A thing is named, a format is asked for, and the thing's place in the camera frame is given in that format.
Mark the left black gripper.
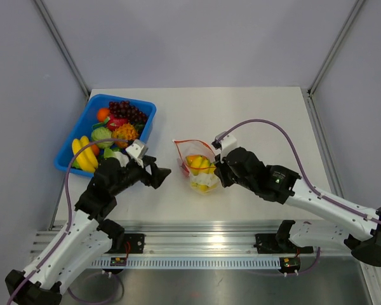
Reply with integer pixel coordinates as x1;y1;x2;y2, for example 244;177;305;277
110;155;171;196

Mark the red bell pepper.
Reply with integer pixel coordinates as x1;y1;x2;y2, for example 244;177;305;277
180;162;190;177

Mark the clear zip top bag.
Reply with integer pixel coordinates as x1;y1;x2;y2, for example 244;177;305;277
173;139;219;194

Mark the large yellow banana bunch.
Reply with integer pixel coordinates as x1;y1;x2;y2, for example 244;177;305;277
185;154;218;194

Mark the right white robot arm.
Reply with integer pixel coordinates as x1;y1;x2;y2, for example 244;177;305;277
215;147;381;267

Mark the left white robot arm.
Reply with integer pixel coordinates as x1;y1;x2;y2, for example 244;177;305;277
5;156;171;304

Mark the orange spiky fruit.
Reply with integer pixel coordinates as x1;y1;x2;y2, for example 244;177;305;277
112;123;138;149

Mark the green white cabbage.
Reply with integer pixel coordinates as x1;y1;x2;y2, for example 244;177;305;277
103;148;130;167

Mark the pink dragon fruit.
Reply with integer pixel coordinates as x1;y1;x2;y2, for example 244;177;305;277
102;114;129;132

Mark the green lettuce head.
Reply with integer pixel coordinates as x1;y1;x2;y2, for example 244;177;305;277
91;127;114;149

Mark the small yellow banana bunch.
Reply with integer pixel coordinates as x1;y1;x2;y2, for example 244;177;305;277
72;135;100;173

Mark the purple grape bunch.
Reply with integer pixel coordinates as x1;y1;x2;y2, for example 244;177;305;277
109;100;148;125

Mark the round orange fruit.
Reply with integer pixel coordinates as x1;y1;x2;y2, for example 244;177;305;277
97;108;110;122

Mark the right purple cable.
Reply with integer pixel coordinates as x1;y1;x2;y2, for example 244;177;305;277
215;118;381;277

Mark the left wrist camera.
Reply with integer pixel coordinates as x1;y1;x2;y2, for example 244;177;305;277
126;139;148;168

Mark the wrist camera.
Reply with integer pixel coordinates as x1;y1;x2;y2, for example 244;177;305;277
211;132;237;158
126;139;148;168

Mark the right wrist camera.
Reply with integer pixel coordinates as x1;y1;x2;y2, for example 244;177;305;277
211;132;237;158

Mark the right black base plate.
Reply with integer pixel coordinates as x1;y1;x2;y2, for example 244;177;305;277
254;233;314;254

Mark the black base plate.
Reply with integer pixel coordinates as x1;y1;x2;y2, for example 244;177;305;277
254;233;314;254
110;233;145;254

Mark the aluminium mounting rail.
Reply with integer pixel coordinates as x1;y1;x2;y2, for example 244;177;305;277
118;220;350;256

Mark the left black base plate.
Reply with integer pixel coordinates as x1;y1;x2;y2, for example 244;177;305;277
110;233;145;254

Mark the white slotted cable duct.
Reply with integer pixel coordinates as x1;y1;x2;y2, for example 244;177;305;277
88;257;281;270

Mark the right aluminium frame post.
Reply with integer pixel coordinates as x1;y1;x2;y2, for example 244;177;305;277
307;0;367;98

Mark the aluminium frame post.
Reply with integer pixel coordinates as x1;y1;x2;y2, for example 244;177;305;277
307;0;367;98
31;0;91;101

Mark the left aluminium frame post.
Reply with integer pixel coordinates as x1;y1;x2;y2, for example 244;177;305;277
31;0;91;101

